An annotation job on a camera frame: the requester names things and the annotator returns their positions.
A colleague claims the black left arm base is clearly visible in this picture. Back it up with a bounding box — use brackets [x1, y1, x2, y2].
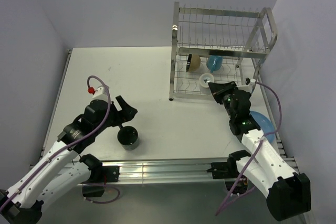
[82, 166, 120, 198]

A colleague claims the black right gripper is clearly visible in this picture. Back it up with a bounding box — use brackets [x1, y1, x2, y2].
[208, 81, 238, 119]

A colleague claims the aluminium mounting rail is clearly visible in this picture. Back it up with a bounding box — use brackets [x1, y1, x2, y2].
[28, 155, 300, 186]

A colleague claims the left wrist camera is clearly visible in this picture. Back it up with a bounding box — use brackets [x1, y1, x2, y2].
[88, 86, 109, 102]

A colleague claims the blue mug white interior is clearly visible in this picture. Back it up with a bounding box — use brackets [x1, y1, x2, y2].
[206, 56, 223, 73]

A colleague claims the dark green mug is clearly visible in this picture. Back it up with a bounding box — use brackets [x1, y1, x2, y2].
[117, 126, 140, 151]

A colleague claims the light blue plate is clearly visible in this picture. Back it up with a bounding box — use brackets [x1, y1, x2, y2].
[250, 111, 275, 133]

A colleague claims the pale blue mug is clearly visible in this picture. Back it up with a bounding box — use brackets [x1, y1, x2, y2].
[199, 73, 215, 95]

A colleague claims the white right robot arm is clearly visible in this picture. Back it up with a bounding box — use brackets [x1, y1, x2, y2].
[208, 79, 311, 221]

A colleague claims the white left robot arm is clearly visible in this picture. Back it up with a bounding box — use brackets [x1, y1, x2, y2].
[1, 96, 138, 223]

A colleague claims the black and tan bowl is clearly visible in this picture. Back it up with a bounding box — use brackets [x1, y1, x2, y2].
[186, 54, 201, 72]

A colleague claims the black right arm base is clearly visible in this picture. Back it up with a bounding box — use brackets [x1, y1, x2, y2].
[206, 162, 238, 179]

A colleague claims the steel two-tier dish rack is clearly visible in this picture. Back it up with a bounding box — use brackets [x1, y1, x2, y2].
[168, 1, 279, 101]

